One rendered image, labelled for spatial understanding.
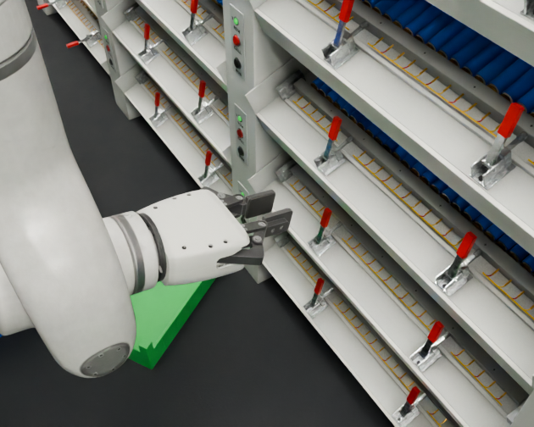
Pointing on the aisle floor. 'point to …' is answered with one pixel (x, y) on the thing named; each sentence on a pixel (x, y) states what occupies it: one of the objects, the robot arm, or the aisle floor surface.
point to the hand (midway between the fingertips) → (267, 213)
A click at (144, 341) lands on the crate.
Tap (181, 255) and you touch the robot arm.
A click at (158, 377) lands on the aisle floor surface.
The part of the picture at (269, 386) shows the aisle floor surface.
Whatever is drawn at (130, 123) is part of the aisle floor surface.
